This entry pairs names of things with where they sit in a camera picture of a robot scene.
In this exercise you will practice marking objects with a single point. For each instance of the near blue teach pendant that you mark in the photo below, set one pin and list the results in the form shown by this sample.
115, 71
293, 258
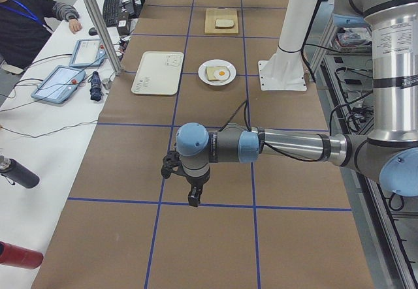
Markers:
59, 85

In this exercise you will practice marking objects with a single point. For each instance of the cream rectangular tray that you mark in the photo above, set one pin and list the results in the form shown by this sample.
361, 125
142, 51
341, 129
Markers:
158, 73

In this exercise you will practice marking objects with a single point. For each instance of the white bread slice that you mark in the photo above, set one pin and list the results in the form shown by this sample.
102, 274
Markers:
221, 23

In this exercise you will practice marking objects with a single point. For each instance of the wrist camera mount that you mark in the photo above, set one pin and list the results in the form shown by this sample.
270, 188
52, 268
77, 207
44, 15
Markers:
172, 165

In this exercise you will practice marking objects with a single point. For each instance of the folded dark blue umbrella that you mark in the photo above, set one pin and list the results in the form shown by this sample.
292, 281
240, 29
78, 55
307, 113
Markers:
95, 89

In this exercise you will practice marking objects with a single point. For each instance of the white round plate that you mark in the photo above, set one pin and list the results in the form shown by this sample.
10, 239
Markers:
216, 62

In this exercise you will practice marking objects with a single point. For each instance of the far blue teach pendant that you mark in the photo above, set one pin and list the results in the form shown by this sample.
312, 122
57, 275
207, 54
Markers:
87, 53

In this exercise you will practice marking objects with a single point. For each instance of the seated person in black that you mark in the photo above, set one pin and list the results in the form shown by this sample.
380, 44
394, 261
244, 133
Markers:
24, 30

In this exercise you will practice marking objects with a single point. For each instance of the black computer mouse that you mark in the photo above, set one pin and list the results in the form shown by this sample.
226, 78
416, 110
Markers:
92, 32

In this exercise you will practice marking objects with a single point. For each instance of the aluminium frame post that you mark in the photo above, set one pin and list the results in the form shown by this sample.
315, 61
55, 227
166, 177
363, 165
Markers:
98, 22

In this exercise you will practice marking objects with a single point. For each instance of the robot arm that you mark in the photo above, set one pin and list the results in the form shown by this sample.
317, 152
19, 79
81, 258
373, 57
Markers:
387, 155

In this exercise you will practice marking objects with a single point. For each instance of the bread slice with egg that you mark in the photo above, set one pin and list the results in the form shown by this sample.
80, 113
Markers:
217, 73

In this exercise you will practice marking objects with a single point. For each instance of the small black box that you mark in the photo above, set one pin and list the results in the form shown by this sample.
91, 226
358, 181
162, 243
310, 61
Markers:
123, 27

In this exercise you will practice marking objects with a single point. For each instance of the red water bottle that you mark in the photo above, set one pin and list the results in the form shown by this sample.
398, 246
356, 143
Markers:
15, 256

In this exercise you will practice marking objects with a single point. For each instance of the person's hand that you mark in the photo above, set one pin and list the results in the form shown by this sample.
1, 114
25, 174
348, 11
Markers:
74, 26

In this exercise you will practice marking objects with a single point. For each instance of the wooden cutting board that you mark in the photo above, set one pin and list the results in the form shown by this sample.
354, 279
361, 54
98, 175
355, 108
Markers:
226, 13

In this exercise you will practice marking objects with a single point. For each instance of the black keyboard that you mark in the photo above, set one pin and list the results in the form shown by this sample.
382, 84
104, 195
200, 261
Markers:
111, 11

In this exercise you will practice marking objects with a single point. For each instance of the blue teach pendant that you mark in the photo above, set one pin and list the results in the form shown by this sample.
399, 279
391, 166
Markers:
87, 53
59, 85

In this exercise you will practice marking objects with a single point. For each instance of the white camera pillar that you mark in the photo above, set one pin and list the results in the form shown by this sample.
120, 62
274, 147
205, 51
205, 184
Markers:
284, 71

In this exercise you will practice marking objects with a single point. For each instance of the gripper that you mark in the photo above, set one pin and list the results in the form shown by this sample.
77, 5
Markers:
194, 183

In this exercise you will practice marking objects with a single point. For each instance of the black water bottle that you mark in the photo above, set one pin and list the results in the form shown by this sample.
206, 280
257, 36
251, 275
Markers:
17, 173

